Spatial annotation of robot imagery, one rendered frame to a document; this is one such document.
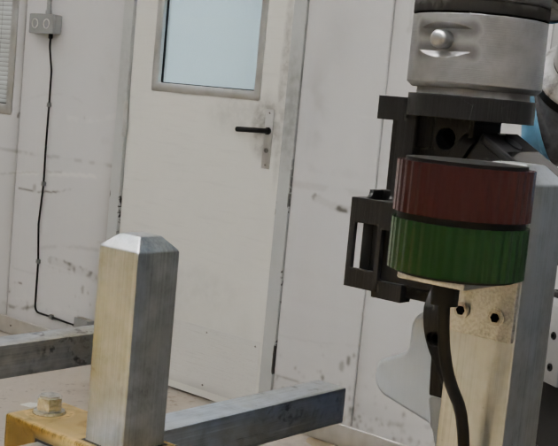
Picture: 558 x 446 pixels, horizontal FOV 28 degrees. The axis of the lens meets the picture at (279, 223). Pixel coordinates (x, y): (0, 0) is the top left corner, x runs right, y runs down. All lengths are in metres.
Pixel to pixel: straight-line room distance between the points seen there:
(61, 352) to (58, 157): 3.96
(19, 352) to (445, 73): 0.53
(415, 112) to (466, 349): 0.15
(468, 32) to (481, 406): 0.20
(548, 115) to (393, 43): 2.48
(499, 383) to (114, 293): 0.26
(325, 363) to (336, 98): 0.93
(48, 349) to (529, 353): 0.58
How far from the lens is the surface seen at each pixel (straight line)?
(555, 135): 1.34
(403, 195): 0.48
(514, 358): 0.52
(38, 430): 0.74
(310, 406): 0.90
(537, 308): 0.53
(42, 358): 1.02
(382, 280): 0.63
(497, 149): 0.61
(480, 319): 0.52
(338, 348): 3.93
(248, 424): 0.85
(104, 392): 0.70
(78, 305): 4.90
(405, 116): 0.64
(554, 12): 0.77
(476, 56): 0.60
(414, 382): 0.64
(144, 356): 0.69
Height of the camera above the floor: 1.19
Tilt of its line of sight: 6 degrees down
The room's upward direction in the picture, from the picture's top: 5 degrees clockwise
